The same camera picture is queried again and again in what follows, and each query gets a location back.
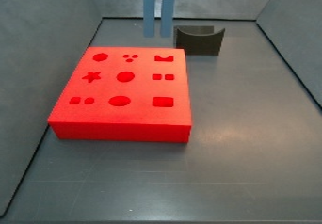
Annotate red shape-sorter block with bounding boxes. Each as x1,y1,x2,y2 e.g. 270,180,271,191
48,47,192,143

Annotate dark curved holder block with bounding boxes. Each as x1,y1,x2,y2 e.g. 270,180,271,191
174,25,226,56

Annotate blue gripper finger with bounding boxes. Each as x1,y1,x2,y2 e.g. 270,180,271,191
160,0,175,37
143,0,156,37

